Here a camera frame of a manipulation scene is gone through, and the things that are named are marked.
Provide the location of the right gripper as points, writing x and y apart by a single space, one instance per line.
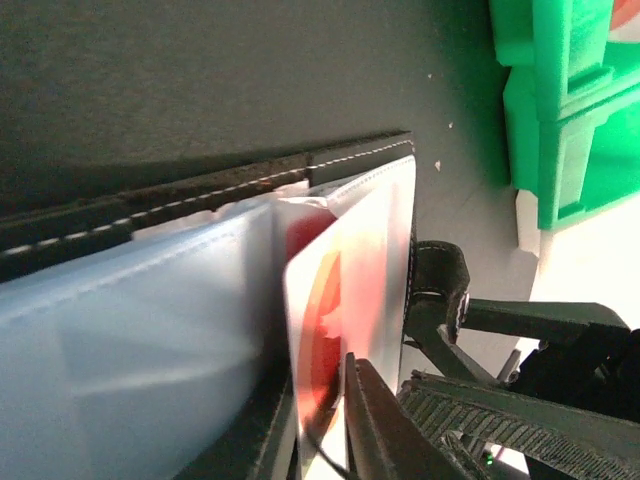
591 362

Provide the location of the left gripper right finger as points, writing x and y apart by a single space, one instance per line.
384 442

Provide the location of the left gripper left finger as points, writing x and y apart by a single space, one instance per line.
259 443

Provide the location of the black leather card holder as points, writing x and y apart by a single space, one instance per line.
134 328

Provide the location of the red white card stack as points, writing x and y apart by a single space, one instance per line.
624 25

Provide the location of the white bin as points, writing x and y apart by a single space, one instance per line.
595 260

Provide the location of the green bin middle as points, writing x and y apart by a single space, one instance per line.
577 166

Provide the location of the green bin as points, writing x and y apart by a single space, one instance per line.
577 166
565 46

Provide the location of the green bin left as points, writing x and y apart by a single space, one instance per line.
565 46

